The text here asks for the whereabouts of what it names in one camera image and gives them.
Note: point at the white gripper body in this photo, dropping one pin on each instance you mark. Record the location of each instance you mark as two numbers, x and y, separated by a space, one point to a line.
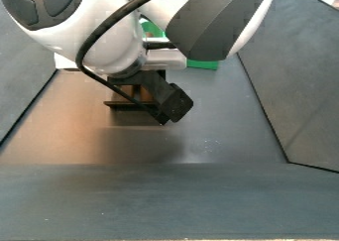
122 55

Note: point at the green shape-sorter base block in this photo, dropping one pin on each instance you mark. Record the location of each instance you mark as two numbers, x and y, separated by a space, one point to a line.
153 32

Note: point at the brown square-circle object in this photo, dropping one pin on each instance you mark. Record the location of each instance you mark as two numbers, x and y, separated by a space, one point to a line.
138 92

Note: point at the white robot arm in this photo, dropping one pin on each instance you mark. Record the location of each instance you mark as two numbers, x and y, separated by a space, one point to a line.
207 29

